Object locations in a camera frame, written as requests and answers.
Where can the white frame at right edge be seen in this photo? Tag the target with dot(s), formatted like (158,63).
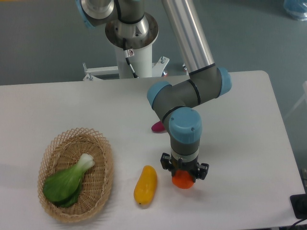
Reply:
(303,98)

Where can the yellow mango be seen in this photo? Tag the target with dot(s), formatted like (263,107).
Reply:
(146,186)

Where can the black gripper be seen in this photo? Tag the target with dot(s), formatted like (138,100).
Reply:
(199,171)

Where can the green bok choy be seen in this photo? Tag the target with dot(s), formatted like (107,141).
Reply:
(63,188)

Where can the black device at table edge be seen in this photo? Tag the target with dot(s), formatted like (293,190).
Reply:
(299,205)

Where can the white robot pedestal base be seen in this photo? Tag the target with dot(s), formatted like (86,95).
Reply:
(133,46)

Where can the blue bag in corner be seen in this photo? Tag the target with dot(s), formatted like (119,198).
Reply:
(296,9)

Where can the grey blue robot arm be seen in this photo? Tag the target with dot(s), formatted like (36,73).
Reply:
(173,104)

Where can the woven wicker basket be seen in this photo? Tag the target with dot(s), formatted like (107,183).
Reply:
(64,151)

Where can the orange fruit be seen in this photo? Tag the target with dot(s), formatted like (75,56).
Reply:
(182,179)

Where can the purple sweet potato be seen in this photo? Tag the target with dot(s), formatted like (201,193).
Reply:
(158,127)

